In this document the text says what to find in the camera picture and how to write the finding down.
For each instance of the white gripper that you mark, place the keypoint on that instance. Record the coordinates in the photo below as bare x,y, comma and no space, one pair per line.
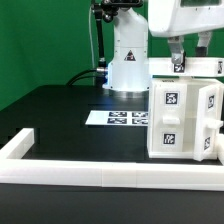
174,18

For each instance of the white cabinet top box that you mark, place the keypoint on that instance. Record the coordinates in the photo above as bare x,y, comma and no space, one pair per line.
193,66

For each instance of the white cabinet body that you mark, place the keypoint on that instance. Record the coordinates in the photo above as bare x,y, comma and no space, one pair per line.
193,86

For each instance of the white cabinet door with tag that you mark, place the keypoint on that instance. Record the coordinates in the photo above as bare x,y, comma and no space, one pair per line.
208,121

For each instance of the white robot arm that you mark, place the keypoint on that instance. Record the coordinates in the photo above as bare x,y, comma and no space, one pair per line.
162,38

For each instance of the white base tag plate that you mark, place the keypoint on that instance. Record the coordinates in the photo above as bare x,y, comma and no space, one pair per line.
117,118

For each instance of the white U-shaped obstacle wall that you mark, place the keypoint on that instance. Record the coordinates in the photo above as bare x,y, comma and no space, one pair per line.
15,168

